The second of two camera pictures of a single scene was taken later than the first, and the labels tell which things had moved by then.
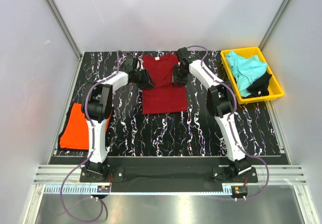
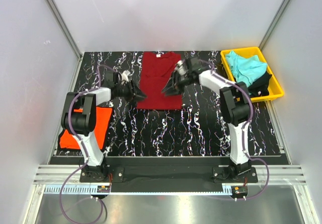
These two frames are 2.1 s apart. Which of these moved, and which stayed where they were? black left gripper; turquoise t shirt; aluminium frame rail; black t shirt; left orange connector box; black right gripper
Moved: black left gripper; black right gripper
Stayed: black t shirt; aluminium frame rail; turquoise t shirt; left orange connector box
